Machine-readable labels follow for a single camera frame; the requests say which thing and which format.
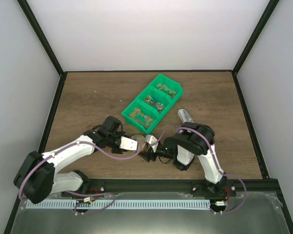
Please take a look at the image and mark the green bin star gummies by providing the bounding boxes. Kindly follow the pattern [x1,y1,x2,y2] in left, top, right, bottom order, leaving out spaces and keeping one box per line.
[122,100,160,134]

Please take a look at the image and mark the metal scoop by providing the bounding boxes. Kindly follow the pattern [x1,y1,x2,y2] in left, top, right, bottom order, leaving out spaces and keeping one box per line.
[177,109,194,123]

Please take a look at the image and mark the green bin lollipops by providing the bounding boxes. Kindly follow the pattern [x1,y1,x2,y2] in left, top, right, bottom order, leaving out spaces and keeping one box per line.
[136,86,172,118]

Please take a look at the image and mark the green bin popsicle candies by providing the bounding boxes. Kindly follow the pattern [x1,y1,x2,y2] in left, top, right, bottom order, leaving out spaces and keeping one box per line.
[149,74,184,105]

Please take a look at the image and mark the gold jar lid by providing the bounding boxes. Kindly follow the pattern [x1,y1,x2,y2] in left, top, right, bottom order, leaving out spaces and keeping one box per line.
[131,134,146,151]

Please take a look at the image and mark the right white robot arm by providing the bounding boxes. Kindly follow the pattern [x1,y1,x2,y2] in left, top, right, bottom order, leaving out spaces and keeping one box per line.
[139,122,227,196]

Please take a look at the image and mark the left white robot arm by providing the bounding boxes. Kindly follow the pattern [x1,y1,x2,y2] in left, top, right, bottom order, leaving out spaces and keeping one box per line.
[13,116,137,204]

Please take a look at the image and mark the pile of popsicle candies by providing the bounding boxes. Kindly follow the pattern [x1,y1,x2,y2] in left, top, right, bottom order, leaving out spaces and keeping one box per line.
[156,83,177,99]

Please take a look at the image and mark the pile of star gummies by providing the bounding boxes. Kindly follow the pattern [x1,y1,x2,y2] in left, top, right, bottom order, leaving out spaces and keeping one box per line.
[129,108,154,129]

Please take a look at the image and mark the pile of lollipops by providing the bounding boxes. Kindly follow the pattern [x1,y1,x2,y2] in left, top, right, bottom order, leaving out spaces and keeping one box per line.
[144,95,166,113]

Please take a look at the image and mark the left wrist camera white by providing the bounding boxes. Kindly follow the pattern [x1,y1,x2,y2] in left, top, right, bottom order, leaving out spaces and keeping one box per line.
[119,136,138,151]

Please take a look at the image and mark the light blue cable duct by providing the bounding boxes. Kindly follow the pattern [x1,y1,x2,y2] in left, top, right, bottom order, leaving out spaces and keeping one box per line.
[25,199,210,210]

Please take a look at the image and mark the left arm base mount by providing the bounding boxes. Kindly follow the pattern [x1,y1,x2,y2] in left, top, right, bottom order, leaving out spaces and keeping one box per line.
[61,179,105,198]

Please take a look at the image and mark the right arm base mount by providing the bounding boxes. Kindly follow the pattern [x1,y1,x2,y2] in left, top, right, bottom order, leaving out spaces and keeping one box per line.
[191,180,236,199]

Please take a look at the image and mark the black aluminium frame rail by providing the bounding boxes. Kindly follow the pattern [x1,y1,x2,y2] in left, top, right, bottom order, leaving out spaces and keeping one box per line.
[19,179,279,195]

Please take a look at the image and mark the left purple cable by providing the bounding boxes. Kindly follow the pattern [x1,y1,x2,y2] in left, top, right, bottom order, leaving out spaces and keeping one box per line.
[18,137,147,215]

